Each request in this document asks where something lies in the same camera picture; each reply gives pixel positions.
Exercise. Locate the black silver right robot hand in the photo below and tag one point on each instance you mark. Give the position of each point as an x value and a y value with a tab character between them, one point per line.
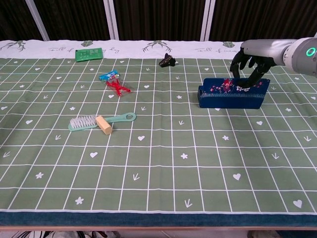
267	50

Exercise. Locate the blue glasses case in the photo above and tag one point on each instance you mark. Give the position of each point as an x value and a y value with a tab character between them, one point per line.
230	100

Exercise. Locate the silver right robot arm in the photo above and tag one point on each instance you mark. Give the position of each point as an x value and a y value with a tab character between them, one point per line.
302	57

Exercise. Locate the black clip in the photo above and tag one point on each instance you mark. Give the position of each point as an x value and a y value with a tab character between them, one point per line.
166	61

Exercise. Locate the green checked tablecloth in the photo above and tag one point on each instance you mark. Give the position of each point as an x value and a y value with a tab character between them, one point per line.
158	161

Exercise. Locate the red plastic clip toy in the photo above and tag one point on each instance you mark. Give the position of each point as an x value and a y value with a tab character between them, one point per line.
110	75

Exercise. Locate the mint green scrubbing brush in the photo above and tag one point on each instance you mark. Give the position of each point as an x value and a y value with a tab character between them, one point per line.
119	119

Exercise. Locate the green circuit board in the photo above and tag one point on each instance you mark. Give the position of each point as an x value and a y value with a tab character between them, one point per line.
88	54

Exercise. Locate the small tan wooden block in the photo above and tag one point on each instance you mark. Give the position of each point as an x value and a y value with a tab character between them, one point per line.
104	125

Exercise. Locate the white partition post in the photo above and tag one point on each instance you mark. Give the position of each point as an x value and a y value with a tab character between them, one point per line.
111	19
207	19
37	19

